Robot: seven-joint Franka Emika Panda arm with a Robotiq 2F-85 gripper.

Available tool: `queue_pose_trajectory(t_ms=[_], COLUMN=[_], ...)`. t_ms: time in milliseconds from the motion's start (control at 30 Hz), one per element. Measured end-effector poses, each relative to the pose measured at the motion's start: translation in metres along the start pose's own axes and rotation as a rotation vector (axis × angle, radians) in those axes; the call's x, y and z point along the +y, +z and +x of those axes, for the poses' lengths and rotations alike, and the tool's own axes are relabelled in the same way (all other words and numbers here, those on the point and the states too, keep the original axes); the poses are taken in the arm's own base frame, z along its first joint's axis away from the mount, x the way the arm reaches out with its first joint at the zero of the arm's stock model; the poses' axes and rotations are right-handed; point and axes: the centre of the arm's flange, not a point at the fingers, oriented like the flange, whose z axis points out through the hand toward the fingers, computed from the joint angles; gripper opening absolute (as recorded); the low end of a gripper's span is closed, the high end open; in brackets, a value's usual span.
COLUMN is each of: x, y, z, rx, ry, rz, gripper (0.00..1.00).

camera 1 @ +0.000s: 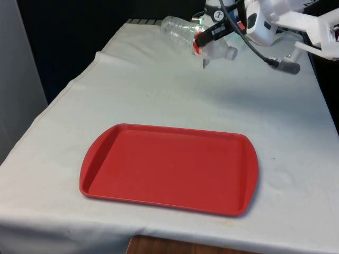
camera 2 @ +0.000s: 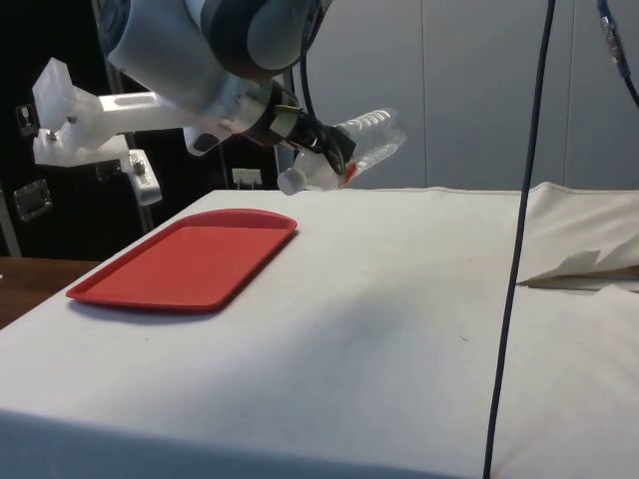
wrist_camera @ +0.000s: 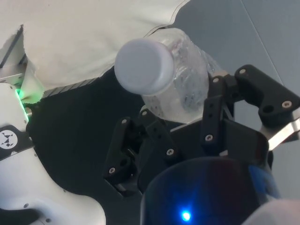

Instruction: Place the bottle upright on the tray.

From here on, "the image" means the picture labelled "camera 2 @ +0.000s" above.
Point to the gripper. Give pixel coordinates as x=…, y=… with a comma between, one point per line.
x=287, y=122

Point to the clear plastic bottle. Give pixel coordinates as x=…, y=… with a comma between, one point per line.
x=374, y=135

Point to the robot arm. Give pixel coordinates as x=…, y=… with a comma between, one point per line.
x=170, y=55

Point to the red tray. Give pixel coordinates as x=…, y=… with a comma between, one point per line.
x=185, y=264

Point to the black cabinet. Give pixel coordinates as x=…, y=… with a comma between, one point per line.
x=55, y=209

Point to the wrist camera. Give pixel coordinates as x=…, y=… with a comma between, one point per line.
x=85, y=125

